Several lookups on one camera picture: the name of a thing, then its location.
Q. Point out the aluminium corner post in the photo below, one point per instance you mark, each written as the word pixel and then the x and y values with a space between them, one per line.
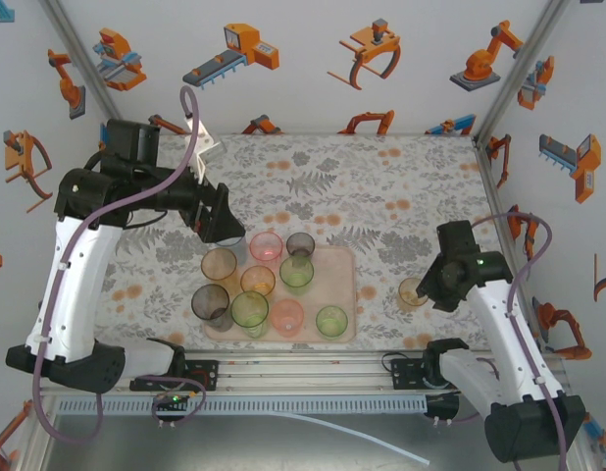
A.
pixel 521 73
pixel 89 73

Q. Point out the black controller housing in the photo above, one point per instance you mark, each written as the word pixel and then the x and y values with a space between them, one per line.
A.
pixel 442 404

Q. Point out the short green plastic glass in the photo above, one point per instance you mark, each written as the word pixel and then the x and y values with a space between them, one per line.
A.
pixel 331 323

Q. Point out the short orange plastic glass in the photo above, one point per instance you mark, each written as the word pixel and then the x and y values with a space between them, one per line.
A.
pixel 257 282
pixel 408 296

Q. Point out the small controller board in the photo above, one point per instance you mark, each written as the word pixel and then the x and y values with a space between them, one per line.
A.
pixel 173 398

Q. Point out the aluminium rail frame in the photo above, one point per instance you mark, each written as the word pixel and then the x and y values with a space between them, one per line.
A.
pixel 308 373

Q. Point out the short grey plastic glass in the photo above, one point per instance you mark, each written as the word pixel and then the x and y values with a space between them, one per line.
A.
pixel 300 244

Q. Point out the tall blue plastic glass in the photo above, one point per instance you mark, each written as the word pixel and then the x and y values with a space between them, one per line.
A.
pixel 240 251

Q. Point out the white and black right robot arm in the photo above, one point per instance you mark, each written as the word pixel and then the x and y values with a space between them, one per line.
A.
pixel 509 333

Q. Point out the pink plastic glass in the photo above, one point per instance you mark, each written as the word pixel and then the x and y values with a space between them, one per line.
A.
pixel 266 250

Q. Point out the pink rectangular tray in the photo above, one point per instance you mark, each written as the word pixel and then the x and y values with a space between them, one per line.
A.
pixel 332 279

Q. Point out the tall green plastic glass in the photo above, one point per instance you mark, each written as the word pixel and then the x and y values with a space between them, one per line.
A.
pixel 296 275
pixel 249 314

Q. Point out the steel lower panel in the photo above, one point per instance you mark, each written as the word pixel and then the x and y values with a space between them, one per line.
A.
pixel 185 446

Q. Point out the salmon textured plastic glass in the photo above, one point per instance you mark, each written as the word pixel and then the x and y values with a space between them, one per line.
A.
pixel 287 316

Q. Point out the aluminium side rail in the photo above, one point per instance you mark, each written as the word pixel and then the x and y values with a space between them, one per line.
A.
pixel 489 181

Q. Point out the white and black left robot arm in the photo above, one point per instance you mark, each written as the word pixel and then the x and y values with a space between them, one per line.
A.
pixel 72 284

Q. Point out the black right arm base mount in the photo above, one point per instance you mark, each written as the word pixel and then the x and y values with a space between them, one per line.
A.
pixel 406 373

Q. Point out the floral tablecloth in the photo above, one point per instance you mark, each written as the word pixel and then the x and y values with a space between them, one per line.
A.
pixel 381 172

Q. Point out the tall orange plastic glass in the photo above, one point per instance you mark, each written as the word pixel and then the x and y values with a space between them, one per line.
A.
pixel 218 267

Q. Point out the tall grey plastic glass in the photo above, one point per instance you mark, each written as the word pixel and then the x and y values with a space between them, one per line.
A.
pixel 212 306

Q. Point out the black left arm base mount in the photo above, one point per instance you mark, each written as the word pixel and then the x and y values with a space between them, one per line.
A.
pixel 205 373

